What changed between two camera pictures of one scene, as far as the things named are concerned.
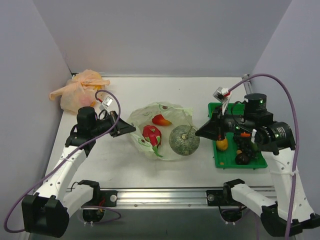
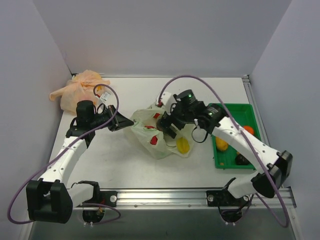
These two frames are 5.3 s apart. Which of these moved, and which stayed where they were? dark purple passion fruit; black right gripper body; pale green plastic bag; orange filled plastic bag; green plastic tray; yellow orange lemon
Moved: pale green plastic bag; black right gripper body
Stayed: yellow orange lemon; orange filled plastic bag; dark purple passion fruit; green plastic tray
